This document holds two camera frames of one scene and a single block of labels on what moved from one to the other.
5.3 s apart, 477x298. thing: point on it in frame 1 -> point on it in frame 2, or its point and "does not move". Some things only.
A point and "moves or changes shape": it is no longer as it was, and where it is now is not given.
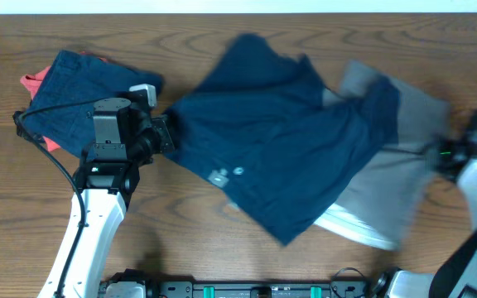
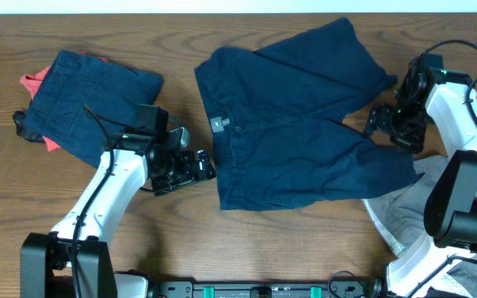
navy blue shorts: [260, 128] moves or changes shape
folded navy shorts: [60, 100] does not move
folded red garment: [32, 83] does not move
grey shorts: [378, 209] moves or changes shape
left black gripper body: [162, 134] -> [199, 168]
